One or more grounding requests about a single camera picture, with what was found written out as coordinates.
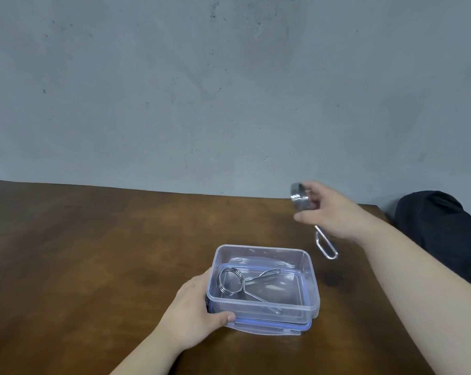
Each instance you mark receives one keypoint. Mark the person's left hand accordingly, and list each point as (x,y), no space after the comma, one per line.
(188,312)

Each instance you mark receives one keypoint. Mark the clear lid with blue seal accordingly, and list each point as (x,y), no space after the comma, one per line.
(266,328)

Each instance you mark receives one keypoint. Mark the clear plastic container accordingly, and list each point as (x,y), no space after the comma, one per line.
(298,292)

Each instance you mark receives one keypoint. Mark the person's right thumb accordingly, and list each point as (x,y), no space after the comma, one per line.
(306,217)

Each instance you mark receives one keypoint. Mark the person's right forearm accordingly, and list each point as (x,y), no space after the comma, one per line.
(423,296)

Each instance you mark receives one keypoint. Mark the metal spring clip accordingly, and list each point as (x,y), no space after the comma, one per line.
(299,196)
(229,283)

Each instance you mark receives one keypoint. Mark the person's left forearm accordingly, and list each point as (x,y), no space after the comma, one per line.
(149,357)

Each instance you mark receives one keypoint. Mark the black fabric bundle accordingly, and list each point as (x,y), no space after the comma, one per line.
(442,230)

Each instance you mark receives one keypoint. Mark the person's left thumb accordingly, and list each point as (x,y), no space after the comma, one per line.
(222,318)

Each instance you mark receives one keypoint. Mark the person's right hand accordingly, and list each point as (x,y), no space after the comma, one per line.
(337,214)

